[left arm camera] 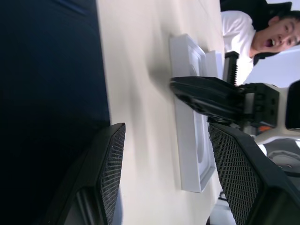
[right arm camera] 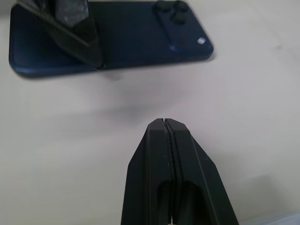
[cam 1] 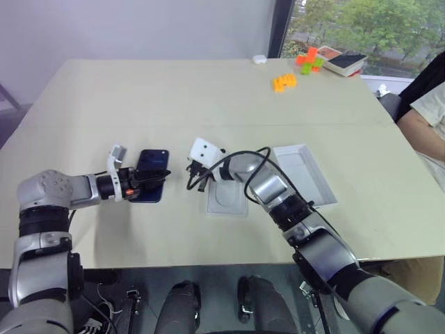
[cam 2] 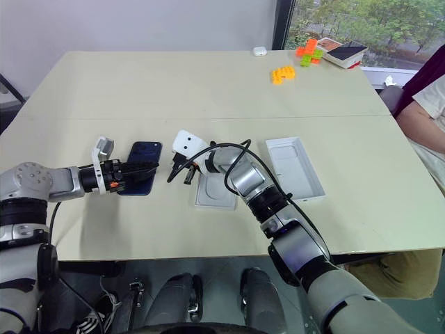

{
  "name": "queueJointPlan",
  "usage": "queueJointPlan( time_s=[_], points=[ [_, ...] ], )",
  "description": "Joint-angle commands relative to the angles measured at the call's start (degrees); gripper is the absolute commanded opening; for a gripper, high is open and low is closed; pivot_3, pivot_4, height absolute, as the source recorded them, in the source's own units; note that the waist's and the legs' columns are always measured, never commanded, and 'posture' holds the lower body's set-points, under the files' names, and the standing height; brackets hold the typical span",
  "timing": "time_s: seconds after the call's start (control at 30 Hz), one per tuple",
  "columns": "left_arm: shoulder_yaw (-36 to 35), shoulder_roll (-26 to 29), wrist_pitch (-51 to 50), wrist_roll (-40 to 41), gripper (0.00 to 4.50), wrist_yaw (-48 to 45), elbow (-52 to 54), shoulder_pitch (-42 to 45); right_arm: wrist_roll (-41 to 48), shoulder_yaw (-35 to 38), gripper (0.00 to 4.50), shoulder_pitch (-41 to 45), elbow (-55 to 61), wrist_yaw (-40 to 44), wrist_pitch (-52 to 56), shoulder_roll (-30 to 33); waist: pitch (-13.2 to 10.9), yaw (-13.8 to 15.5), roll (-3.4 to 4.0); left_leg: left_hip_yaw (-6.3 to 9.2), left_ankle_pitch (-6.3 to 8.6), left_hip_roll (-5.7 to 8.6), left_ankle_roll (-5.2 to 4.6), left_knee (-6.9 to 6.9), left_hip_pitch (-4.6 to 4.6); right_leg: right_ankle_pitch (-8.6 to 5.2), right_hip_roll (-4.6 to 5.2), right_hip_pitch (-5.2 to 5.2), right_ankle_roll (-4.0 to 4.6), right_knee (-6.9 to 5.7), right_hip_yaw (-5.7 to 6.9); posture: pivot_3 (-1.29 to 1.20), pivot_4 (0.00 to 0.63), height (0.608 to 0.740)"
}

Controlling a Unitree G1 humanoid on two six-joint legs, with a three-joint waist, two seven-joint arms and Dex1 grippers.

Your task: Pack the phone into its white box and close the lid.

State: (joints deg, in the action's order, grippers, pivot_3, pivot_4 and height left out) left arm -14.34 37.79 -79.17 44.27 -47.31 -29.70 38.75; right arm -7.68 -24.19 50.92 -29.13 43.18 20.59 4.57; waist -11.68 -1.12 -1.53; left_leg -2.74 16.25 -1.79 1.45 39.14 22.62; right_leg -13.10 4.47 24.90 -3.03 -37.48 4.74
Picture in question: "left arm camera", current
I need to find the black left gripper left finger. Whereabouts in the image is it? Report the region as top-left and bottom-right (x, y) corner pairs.
(44, 122), (127, 225)

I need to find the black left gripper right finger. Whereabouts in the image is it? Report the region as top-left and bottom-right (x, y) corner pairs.
(208, 122), (300, 225)

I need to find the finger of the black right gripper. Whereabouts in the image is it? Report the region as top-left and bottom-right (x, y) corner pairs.
(169, 76), (245, 123)
(224, 51), (240, 86)

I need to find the white phone box base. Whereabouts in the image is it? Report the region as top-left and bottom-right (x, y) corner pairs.
(168, 34), (217, 193)

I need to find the person in white shirt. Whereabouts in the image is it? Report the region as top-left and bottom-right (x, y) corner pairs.
(220, 1), (300, 64)

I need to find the silver robot body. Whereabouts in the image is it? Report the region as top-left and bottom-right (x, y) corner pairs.
(259, 138), (300, 177)

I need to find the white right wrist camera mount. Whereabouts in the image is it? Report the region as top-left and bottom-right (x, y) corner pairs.
(254, 84), (300, 144)

